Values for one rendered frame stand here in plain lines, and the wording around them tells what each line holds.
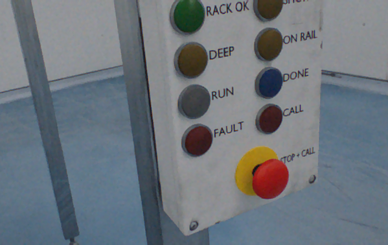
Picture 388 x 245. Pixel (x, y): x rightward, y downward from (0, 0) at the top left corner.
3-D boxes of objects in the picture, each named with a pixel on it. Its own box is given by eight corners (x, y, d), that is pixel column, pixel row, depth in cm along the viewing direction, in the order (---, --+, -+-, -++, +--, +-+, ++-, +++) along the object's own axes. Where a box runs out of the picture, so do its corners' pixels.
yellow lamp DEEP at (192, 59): (210, 74, 33) (208, 41, 32) (181, 81, 32) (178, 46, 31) (205, 72, 34) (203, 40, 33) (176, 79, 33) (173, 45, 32)
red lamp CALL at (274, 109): (284, 130, 39) (284, 104, 38) (262, 137, 38) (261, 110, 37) (279, 128, 39) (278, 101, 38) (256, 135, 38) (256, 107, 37)
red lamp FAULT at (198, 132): (215, 152, 35) (213, 124, 34) (188, 161, 34) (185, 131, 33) (210, 149, 36) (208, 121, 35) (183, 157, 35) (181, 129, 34)
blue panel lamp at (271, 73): (284, 95, 38) (285, 67, 37) (261, 101, 36) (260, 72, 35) (278, 93, 38) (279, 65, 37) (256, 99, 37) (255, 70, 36)
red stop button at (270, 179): (293, 194, 39) (293, 157, 37) (260, 208, 37) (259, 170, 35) (263, 175, 42) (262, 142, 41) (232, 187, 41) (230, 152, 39)
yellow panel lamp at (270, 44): (285, 58, 36) (285, 27, 35) (260, 63, 35) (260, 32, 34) (279, 56, 37) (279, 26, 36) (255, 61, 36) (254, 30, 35)
